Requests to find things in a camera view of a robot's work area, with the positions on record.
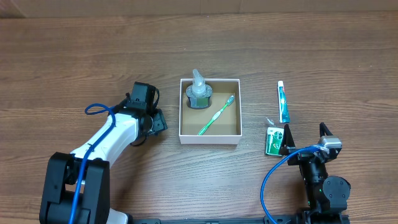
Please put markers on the blue toothpaste tube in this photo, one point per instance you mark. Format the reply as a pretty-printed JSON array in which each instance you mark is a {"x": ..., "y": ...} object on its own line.
[{"x": 283, "y": 108}]

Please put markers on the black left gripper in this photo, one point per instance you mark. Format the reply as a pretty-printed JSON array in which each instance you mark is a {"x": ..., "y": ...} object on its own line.
[{"x": 159, "y": 123}]

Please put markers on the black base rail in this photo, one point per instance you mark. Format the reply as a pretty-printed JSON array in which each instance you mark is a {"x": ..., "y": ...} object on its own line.
[{"x": 283, "y": 219}]

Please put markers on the green soap packet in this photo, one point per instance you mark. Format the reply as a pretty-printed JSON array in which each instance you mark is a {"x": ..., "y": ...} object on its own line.
[{"x": 274, "y": 139}]

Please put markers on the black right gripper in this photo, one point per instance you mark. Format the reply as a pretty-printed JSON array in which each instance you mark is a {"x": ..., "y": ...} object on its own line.
[{"x": 305, "y": 155}]

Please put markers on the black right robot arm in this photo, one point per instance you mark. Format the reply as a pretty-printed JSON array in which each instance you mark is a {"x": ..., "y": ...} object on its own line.
[{"x": 327, "y": 194}]

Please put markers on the green toothbrush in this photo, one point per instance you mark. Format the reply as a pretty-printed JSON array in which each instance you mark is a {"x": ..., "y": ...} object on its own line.
[{"x": 216, "y": 115}]

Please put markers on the clear soap pump bottle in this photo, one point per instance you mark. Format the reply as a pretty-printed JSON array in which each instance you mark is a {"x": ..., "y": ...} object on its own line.
[{"x": 199, "y": 93}]

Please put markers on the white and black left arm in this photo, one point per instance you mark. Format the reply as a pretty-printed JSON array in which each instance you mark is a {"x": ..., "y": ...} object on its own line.
[{"x": 77, "y": 185}]

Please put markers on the white cardboard box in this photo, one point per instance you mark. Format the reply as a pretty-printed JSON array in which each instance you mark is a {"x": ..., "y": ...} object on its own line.
[{"x": 227, "y": 129}]

